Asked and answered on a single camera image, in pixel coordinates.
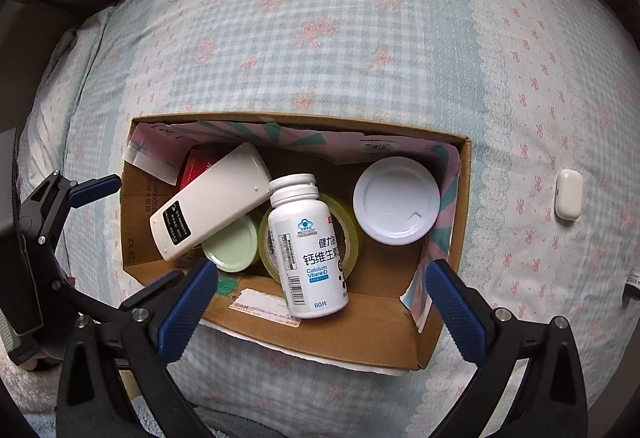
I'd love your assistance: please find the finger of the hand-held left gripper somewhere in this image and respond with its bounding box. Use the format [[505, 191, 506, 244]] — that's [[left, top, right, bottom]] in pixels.
[[50, 268, 187, 326], [17, 171, 123, 245]]

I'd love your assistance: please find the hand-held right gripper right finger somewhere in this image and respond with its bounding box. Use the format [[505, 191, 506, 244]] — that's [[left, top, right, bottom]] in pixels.
[[425, 259, 589, 438]]

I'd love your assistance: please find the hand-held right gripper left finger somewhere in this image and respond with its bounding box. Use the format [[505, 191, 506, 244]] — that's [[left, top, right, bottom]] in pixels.
[[56, 259, 219, 438]]

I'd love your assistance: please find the jar with pale green lid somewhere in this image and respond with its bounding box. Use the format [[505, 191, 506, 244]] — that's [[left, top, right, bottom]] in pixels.
[[201, 213, 261, 274]]

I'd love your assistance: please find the cardboard box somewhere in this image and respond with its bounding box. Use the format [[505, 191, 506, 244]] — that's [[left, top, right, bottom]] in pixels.
[[120, 113, 473, 377]]

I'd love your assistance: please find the small red box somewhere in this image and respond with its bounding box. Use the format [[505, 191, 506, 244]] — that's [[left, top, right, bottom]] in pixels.
[[176, 144, 221, 192]]

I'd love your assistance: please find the white remote control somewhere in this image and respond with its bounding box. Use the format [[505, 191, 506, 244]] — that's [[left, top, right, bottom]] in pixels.
[[149, 141, 274, 262]]

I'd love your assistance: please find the white pill bottle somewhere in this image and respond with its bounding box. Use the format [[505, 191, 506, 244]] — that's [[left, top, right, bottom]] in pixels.
[[267, 173, 350, 320]]

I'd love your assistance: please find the white round lid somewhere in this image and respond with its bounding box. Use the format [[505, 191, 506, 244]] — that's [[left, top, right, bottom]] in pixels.
[[352, 157, 442, 246]]

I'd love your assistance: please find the yellowish tape roll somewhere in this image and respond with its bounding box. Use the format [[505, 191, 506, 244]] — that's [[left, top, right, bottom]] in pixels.
[[257, 192, 360, 282]]

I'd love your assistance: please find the white earbuds case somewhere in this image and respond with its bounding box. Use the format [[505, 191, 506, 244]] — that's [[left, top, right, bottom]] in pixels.
[[554, 169, 584, 221]]

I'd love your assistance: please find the checked pillow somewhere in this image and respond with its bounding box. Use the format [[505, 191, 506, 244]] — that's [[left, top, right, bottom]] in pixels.
[[16, 3, 132, 269]]

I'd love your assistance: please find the small black and white item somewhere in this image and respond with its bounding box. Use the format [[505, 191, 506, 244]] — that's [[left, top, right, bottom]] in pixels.
[[622, 271, 640, 307]]

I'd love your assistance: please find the checked floral bed sheet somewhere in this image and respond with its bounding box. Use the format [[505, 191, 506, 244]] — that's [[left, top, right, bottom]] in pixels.
[[15, 0, 640, 438]]

